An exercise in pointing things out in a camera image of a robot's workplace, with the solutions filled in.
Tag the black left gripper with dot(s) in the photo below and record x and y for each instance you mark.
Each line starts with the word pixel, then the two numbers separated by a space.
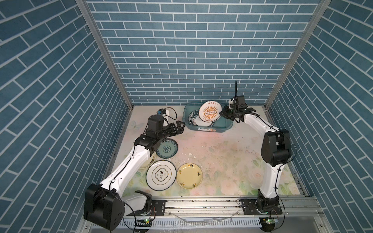
pixel 179 131

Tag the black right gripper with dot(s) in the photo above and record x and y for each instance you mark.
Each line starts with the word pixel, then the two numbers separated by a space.
pixel 223 112

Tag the white plate green lettered rim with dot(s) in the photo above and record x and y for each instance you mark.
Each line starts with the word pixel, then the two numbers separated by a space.
pixel 196 119

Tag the teal patterned small plate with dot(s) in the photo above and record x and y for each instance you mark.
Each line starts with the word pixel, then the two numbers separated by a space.
pixel 167 149

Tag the orange sunburst plate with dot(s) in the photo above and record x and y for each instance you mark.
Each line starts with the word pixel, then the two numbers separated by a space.
pixel 210 111

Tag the yellow plate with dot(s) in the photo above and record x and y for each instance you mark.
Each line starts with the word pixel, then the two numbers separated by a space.
pixel 189 176

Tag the white plate black quatrefoil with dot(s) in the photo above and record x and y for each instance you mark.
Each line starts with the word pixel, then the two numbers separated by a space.
pixel 161 175

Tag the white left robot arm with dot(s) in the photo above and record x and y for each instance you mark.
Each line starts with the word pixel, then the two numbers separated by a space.
pixel 103 203

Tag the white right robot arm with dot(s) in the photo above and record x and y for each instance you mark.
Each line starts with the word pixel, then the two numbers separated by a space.
pixel 275 152

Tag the teal plastic bin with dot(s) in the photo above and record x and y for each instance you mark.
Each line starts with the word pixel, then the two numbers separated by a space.
pixel 220 126

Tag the cream plate dark spot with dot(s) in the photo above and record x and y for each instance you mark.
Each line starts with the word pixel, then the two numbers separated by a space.
pixel 149 162

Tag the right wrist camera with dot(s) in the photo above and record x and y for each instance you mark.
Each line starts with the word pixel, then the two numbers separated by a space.
pixel 232 102

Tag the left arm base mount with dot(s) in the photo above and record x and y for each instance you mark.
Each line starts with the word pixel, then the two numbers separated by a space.
pixel 144 207

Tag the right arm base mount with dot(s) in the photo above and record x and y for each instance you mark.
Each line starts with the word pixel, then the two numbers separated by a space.
pixel 260 206

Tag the metal base rail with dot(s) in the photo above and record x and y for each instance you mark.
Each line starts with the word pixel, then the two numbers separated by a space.
pixel 223 215

